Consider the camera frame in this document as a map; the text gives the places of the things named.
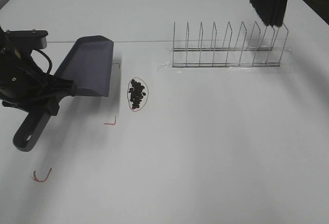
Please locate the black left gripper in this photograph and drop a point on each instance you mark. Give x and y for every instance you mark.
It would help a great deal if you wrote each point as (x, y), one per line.
(26, 87)

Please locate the purple plastic dustpan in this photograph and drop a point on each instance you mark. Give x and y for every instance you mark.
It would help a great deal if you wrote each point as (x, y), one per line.
(89, 65)

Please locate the pile of coffee beans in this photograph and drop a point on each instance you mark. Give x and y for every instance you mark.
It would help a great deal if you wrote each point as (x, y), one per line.
(137, 94)

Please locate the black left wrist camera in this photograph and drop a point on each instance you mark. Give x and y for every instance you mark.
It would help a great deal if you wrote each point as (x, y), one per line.
(28, 40)

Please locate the metal wire dish rack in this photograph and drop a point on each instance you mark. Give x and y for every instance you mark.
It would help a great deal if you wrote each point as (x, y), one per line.
(250, 46)

